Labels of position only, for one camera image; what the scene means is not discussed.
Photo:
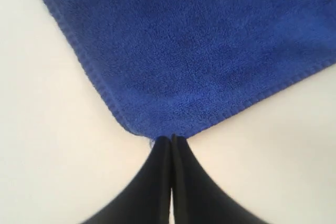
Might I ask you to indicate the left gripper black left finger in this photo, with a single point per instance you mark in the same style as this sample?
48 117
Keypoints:
146 199

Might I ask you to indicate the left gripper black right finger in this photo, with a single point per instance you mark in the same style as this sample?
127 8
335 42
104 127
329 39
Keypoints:
196 197

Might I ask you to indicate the blue terry towel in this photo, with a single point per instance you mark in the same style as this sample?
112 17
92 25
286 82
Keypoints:
168 67

